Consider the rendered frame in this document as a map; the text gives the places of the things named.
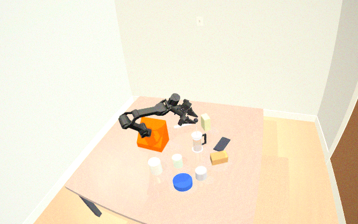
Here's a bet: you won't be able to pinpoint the blue disc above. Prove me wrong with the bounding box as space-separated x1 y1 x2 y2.
173 173 193 192

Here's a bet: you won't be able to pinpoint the glass french press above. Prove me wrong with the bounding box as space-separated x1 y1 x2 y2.
192 118 207 153

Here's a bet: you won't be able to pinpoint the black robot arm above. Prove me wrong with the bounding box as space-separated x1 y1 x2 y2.
118 93 191 138

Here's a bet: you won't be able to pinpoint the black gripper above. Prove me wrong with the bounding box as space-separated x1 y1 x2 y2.
173 105 198 126

